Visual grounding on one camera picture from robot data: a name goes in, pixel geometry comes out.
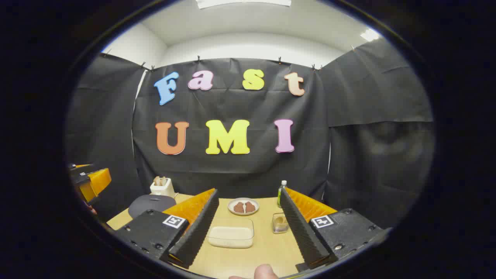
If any white round plate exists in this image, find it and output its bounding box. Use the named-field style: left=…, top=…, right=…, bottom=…
left=227, top=198, right=260, bottom=216

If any green drink bottle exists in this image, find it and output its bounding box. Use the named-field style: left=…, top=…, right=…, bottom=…
left=277, top=180, right=288, bottom=208

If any dark grey rice cooker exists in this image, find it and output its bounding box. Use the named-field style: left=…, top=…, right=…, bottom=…
left=128, top=195, right=177, bottom=219

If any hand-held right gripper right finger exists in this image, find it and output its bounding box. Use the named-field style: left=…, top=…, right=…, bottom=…
left=280, top=188, right=388, bottom=270

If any long ceiling light panel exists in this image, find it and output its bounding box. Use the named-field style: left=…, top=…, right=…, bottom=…
left=196, top=0, right=292, bottom=9

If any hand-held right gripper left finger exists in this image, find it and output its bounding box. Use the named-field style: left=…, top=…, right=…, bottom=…
left=114, top=189, right=219, bottom=269

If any clear box of white rice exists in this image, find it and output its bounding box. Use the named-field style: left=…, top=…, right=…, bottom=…
left=208, top=218, right=255, bottom=248

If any clear chopstick holder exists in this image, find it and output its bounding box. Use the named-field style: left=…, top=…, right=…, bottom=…
left=272, top=212, right=289, bottom=234

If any black backdrop cloth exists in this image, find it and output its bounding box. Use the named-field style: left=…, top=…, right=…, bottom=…
left=66, top=38, right=434, bottom=229

